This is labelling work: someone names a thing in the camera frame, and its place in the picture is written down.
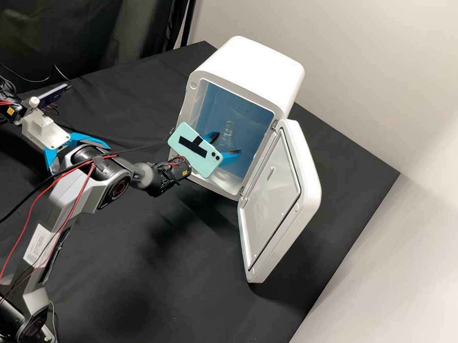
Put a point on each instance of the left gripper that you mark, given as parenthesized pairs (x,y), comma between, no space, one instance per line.
(40,130)

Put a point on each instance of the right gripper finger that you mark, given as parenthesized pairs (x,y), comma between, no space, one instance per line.
(212,136)
(231,157)

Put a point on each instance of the clear flask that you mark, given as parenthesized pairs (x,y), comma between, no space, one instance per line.
(227,135)

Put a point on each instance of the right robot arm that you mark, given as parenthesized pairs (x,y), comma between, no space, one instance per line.
(72,188)

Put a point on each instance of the white incubator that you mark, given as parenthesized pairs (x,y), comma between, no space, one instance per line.
(251,78)

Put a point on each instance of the incubator door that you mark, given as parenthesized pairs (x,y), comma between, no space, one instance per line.
(284,203)

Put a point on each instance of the right wrist camera phone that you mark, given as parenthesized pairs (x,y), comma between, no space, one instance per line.
(184,149)

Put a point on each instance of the wrist camera phone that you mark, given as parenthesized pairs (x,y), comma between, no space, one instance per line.
(53,94)
(184,149)

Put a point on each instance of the left wrist camera phone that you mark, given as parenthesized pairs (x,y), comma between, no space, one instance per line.
(53,94)

